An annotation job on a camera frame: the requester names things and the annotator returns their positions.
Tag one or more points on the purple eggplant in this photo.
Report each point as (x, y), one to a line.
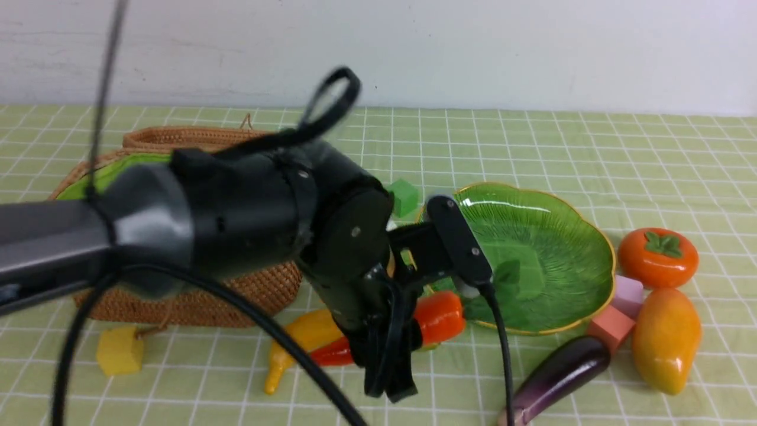
(564, 371)

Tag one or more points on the green glass leaf plate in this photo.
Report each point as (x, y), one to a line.
(553, 269)

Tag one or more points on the yellow banana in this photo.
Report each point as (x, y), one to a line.
(311, 331)

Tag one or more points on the black zip tie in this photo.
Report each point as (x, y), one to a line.
(104, 85)

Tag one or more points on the yellow orange mango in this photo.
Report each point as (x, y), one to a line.
(665, 340)

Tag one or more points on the woven basket lid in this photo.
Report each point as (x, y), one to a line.
(206, 138)

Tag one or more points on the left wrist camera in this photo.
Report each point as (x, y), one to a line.
(468, 266)

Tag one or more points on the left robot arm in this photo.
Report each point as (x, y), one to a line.
(160, 226)

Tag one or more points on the woven wicker basket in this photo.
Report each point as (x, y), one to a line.
(271, 289)

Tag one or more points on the orange persimmon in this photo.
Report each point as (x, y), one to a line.
(658, 258)

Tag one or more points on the green foam cube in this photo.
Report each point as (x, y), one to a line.
(406, 197)

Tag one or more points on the checkered green tablecloth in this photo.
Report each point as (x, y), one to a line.
(692, 174)

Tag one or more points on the orange carrot with leaves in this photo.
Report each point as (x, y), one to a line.
(438, 317)

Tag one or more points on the yellow foam cube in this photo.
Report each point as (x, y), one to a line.
(120, 351)

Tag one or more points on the pink foam cube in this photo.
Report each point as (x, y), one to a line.
(628, 297)

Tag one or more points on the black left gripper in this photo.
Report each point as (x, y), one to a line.
(370, 279)

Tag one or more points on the red foam cube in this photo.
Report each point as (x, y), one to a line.
(612, 327)

